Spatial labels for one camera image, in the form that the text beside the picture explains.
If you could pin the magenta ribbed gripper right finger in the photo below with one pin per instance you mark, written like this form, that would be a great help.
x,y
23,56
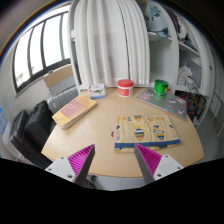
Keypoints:
x,y
153,165

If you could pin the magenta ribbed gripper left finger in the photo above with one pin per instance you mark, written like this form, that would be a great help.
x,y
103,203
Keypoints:
x,y
75,167

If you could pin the yellow patterned folded towel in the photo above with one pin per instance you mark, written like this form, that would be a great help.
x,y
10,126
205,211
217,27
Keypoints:
x,y
152,131

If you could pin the yellow pink book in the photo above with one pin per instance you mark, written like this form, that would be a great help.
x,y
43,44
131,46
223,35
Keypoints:
x,y
73,111

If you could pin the black bag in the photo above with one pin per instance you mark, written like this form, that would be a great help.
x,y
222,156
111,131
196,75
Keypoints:
x,y
38,124

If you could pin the grey laptop with stickers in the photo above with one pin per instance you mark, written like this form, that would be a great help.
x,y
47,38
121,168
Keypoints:
x,y
170,103

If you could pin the white radiator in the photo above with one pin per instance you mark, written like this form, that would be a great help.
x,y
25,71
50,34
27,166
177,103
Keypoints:
x,y
56,102

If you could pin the green metal can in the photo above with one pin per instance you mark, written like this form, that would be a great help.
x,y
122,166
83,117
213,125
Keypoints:
x,y
160,88

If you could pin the small white blue box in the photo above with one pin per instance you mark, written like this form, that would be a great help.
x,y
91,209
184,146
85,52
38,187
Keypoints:
x,y
97,91

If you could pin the white jar red lid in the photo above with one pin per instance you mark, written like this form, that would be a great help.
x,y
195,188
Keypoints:
x,y
125,88

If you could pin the cardboard box on radiator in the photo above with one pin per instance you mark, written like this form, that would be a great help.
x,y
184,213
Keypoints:
x,y
59,79

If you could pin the white shelf unit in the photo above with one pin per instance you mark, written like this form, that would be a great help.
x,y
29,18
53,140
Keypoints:
x,y
169,54

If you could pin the black framed window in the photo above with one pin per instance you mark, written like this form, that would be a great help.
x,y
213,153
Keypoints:
x,y
42,47

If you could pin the white curtain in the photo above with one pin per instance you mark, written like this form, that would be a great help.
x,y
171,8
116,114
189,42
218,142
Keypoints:
x,y
108,41

